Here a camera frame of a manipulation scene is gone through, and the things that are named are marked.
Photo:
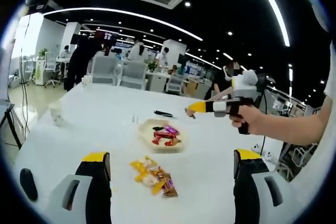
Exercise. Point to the long ceiling light strip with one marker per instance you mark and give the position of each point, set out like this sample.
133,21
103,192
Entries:
157,22
274,6

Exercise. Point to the white plug adapter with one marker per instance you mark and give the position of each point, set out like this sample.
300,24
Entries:
256,147
270,156

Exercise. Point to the white chest-worn device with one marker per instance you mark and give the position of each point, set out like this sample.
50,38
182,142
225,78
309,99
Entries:
321,19

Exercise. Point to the black monitor on tripod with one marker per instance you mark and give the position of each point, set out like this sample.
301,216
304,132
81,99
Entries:
265,79

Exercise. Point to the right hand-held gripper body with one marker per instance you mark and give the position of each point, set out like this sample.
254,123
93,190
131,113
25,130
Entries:
244,83

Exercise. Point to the small orange brown food packet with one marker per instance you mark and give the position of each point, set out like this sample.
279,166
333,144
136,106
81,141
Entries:
157,171

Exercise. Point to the beige hexagonal container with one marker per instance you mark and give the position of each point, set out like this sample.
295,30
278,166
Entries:
145,132

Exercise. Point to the hanging red display screen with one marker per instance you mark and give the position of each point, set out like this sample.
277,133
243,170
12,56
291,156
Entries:
106,35

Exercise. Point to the person's white shirt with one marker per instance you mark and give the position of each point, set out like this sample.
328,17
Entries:
315,182

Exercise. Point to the potted green plant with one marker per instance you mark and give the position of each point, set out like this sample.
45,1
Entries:
43,52
151,65

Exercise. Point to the printed paper cup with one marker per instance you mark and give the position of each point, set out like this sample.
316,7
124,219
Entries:
56,113

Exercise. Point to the black computer mouse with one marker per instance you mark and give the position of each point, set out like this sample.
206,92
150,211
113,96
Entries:
29,184

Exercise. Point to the long brown red food bar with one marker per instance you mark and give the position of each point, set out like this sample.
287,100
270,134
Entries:
173,142

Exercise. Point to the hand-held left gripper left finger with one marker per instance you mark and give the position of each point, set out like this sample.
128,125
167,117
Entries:
97,195

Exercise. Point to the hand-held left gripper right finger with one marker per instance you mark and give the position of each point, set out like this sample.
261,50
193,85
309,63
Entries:
246,195

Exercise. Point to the person's right hand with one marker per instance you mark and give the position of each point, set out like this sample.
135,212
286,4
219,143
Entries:
254,120

